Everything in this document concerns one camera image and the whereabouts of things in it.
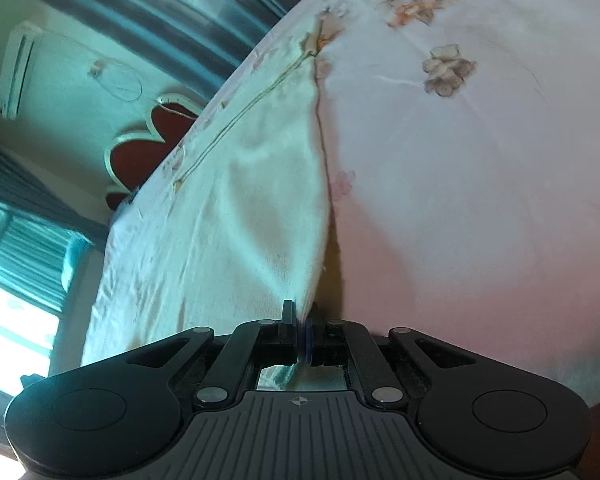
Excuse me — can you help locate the cream towel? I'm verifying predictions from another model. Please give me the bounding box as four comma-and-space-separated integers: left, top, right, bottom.
172, 52, 348, 392

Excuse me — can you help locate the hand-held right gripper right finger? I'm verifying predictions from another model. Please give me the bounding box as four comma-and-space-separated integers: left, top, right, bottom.
302, 303, 477, 407

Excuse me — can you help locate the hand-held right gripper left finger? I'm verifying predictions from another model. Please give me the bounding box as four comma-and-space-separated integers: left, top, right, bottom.
124, 300, 301, 407

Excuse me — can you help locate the pink floral bed sheet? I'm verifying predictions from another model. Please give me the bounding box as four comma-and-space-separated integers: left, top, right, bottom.
80, 0, 600, 406

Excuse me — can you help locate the thin cable on headboard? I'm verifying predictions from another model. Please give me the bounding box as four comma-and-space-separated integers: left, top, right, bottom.
157, 100, 197, 120

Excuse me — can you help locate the narrow blue-grey curtain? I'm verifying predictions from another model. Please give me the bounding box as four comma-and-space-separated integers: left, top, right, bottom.
0, 130, 108, 251

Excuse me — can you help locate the white air conditioner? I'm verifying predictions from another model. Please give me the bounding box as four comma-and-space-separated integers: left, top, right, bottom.
0, 20, 45, 121

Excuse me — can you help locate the white hanging cable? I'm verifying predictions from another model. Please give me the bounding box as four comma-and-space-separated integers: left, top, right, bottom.
86, 42, 144, 104

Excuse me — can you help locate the wide blue-grey curtain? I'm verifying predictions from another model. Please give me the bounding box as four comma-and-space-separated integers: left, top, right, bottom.
0, 0, 341, 83

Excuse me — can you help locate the window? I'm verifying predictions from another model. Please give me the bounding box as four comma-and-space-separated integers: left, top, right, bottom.
0, 195, 88, 396

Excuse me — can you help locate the red heart-shaped headboard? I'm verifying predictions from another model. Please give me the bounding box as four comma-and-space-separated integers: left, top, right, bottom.
104, 92, 205, 211

